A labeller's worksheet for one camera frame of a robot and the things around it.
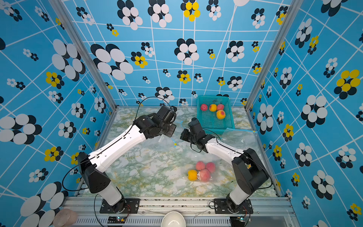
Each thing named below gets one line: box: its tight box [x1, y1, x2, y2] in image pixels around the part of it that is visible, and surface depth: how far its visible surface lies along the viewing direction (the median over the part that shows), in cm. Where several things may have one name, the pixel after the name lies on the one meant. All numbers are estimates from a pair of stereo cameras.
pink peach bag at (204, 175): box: [199, 168, 211, 183], surface depth 79 cm
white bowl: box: [160, 210, 187, 227], surface depth 69 cm
